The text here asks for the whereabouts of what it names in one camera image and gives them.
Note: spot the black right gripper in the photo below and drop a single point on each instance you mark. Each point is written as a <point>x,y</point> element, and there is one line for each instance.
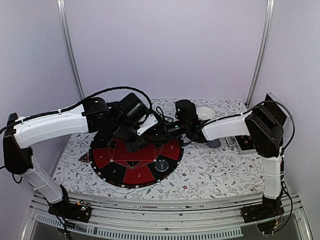
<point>167,136</point>

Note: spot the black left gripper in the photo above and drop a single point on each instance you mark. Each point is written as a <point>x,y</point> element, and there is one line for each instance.
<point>134,146</point>

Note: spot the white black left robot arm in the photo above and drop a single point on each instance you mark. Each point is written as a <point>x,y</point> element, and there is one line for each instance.
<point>128,120</point>

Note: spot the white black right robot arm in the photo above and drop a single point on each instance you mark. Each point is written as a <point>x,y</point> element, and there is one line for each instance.
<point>259,129</point>

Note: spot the round red black poker mat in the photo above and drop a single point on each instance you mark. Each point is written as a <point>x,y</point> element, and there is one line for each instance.
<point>115,165</point>

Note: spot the white ceramic bowl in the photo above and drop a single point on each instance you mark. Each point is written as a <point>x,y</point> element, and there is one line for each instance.
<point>205,113</point>

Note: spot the blue playing card deck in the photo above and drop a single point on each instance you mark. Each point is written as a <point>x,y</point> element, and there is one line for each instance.
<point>214,143</point>

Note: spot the floral white table cloth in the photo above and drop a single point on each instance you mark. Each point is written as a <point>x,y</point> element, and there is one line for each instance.
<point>202,173</point>

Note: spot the aluminium front rail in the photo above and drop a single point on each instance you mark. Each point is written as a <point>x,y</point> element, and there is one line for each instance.
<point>200,219</point>

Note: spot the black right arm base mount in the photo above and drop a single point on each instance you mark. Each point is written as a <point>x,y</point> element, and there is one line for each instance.
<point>254,213</point>

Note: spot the left aluminium frame post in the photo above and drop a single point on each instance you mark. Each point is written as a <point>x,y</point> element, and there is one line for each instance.
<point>62,13</point>

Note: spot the aluminium frame post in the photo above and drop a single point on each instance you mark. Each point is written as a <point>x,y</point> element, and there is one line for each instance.
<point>270,4</point>
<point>62,13</point>

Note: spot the right aluminium frame post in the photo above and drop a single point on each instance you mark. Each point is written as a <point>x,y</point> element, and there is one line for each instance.
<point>270,4</point>

